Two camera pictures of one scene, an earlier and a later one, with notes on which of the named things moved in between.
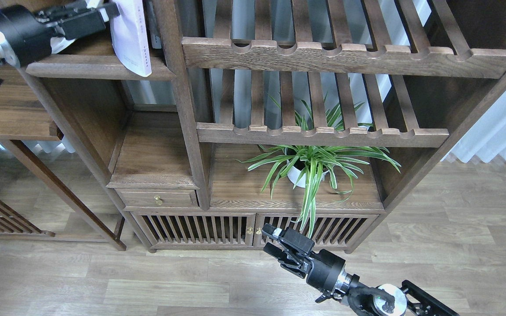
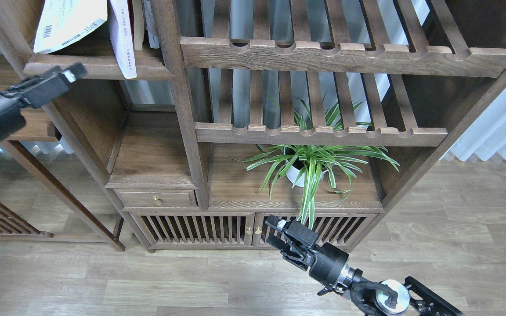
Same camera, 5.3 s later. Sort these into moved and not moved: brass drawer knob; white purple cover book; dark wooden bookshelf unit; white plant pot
Moved: white purple cover book
Not moved: dark wooden bookshelf unit; white plant pot; brass drawer knob
